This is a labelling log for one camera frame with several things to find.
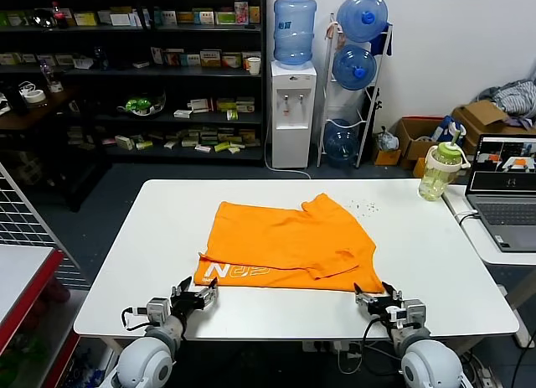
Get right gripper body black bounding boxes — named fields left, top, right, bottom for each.
left=372, top=298, right=398, bottom=324

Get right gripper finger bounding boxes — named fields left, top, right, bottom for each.
left=382, top=282, right=404, bottom=305
left=353, top=282, right=380, bottom=314

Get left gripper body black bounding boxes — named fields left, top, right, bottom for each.
left=169, top=292, right=204, bottom=320

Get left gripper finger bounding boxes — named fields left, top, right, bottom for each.
left=196, top=277, right=219, bottom=309
left=170, top=277, right=193, bottom=299

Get orange t-shirt with white print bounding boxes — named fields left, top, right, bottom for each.
left=194, top=192, right=385, bottom=293

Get pile of striped clothes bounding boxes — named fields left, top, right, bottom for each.
left=478, top=80, right=536, bottom=117

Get white power strip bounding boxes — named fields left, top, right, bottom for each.
left=303, top=340, right=363, bottom=360

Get white side table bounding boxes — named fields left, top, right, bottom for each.
left=441, top=184, right=536, bottom=266

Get clear bottle with green lid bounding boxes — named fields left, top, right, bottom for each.
left=419, top=126, right=471, bottom=203

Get small yellow cardboard box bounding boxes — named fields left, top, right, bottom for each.
left=374, top=148, right=402, bottom=167

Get grey open laptop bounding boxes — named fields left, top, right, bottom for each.
left=465, top=134, right=536, bottom=253

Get open cardboard box red rim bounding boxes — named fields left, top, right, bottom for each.
left=395, top=116, right=446, bottom=171

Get grey plastic bag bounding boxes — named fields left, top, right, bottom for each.
left=374, top=126, right=401, bottom=153

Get blue water jug lying sideways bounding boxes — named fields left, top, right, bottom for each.
left=324, top=118, right=361, bottom=168
left=332, top=44, right=377, bottom=91
left=336, top=0, right=389, bottom=44

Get black object beside rack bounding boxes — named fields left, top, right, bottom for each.
left=367, top=87, right=384, bottom=133

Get white metal jug rack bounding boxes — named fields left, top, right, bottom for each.
left=317, top=13, right=394, bottom=169

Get glass bowl with green contents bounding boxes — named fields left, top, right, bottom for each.
left=116, top=90, right=168, bottom=117

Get white water dispenser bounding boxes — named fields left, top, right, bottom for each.
left=270, top=60, right=317, bottom=169

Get large brown cardboard box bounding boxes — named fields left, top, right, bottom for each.
left=453, top=100, right=536, bottom=155

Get black shelf unit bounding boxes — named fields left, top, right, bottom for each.
left=0, top=0, right=268, bottom=168

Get dark brown wooden table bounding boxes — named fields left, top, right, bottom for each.
left=0, top=85, right=113, bottom=213

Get box with orange label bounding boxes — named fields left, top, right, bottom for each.
left=199, top=49, right=223, bottom=68

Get white tape roll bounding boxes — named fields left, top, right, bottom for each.
left=18, top=80, right=47, bottom=106

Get small clear plastic bottle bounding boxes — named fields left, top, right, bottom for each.
left=39, top=59, right=64, bottom=94

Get upright blue water jug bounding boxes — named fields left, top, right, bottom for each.
left=273, top=0, right=317, bottom=68

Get cola bottle red label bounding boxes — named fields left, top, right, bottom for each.
left=50, top=1, right=69, bottom=29

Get right wrist camera box silver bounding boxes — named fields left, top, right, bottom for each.
left=395, top=298, right=428, bottom=329

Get wrist camera box silver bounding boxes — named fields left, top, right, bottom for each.
left=145, top=297, right=172, bottom=324
left=395, top=298, right=428, bottom=329

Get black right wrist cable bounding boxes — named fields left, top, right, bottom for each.
left=361, top=315, right=391, bottom=358

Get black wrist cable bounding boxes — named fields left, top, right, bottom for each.
left=361, top=315, right=391, bottom=358
left=121, top=306, right=148, bottom=333

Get left wrist camera box silver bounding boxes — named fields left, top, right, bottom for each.
left=145, top=297, right=172, bottom=324

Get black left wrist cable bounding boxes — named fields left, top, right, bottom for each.
left=121, top=306, right=148, bottom=333

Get white dispenser power cable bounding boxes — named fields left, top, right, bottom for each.
left=264, top=119, right=313, bottom=180

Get white wire grid panel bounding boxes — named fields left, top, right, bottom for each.
left=0, top=161, right=87, bottom=287

